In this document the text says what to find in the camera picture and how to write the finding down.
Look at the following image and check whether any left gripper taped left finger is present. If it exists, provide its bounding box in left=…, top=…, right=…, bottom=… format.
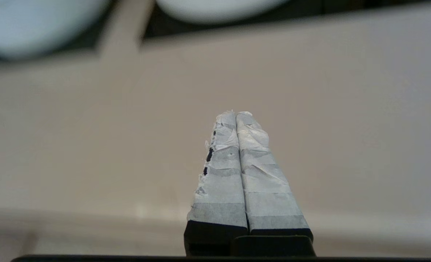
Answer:
left=184, top=110, right=248, bottom=255

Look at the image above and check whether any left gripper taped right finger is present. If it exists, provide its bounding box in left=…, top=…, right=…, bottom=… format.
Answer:
left=236, top=111, right=314, bottom=239

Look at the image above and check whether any white pot steel inner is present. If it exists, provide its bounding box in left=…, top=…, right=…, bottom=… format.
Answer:
left=155, top=0, right=293, bottom=25
left=0, top=0, right=109, bottom=61

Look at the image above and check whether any large black glass hob panel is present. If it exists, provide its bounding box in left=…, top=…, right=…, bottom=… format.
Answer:
left=142, top=0, right=431, bottom=40

